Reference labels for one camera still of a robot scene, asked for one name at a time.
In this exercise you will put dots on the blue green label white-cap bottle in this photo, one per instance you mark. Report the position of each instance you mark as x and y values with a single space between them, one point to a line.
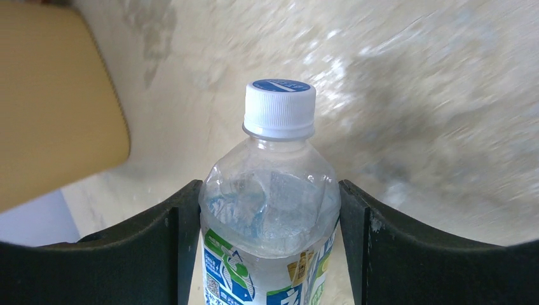
270 206

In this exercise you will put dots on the yellow plastic bin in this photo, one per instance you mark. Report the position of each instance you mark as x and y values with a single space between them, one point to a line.
61 120

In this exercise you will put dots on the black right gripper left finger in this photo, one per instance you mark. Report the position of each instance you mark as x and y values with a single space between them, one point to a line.
146 259

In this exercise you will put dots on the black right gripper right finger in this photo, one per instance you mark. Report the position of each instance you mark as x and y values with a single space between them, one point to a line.
395 259

